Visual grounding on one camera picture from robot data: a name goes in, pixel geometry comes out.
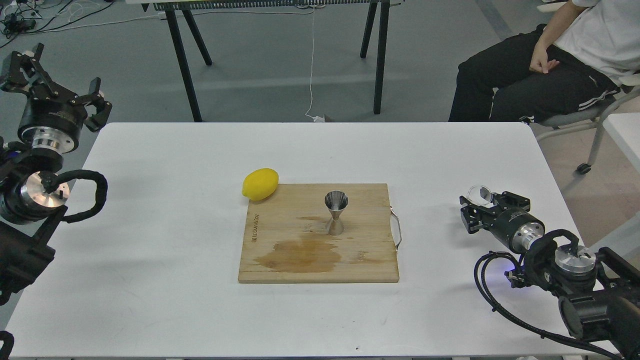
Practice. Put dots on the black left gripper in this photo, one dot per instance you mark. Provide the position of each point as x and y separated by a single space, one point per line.
45 122

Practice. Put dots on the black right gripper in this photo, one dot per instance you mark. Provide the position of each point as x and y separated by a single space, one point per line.
515 227

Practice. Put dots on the clear glass cup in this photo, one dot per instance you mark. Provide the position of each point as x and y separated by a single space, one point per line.
480 196

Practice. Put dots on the steel jigger measuring cup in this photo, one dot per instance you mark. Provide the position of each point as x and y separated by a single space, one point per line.
336 201

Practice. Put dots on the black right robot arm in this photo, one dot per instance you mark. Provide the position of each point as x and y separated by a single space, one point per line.
597 291

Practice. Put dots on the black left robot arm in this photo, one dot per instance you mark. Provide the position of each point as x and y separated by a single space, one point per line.
34 191

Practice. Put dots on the grey office chair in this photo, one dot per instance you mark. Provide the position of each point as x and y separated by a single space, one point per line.
591 118

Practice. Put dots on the seated person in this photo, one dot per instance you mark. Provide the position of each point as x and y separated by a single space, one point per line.
564 66

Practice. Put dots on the wooden cutting board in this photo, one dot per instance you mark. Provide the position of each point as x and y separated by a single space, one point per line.
286 239

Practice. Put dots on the yellow lemon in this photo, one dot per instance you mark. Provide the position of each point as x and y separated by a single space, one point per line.
260 184

